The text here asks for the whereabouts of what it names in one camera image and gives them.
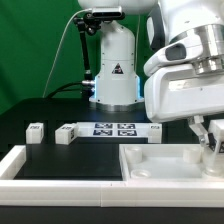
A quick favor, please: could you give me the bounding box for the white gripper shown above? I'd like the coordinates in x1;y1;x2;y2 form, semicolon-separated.
144;64;224;146

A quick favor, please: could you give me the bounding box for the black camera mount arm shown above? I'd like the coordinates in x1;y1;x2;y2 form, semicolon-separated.
73;13;98;88

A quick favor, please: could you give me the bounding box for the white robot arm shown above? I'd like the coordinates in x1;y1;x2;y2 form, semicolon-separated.
78;0;224;147

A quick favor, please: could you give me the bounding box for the white cable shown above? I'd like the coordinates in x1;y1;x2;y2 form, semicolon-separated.
42;8;90;98

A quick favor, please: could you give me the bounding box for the white U-shaped fence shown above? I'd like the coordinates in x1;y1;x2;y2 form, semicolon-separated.
0;145;224;207

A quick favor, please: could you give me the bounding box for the grey rear camera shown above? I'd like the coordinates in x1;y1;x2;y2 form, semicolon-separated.
91;6;123;20

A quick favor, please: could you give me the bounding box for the AprilTag base sheet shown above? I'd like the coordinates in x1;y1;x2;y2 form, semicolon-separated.
77;122;149;138

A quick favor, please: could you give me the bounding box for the white square tabletop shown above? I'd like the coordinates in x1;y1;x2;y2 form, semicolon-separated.
119;144;224;181

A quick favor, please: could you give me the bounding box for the black cable bundle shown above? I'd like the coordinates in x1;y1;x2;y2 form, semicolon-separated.
46;82;88;99

